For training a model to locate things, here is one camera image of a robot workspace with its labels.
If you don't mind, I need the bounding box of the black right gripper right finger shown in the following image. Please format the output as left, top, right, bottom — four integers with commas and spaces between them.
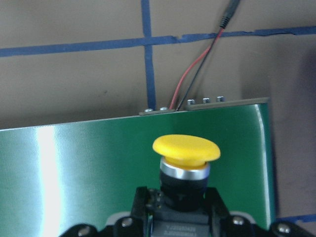
204, 187, 229, 237

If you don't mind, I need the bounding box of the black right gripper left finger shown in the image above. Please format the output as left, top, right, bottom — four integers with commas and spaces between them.
130, 187, 155, 237

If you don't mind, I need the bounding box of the yellow mushroom push button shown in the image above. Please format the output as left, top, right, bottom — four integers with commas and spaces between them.
150, 134, 221, 237

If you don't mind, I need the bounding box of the green conveyor belt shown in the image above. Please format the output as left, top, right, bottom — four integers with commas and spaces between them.
0, 98, 275, 237

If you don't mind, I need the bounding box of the red black wire pair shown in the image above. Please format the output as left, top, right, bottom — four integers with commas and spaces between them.
169, 0, 241, 111

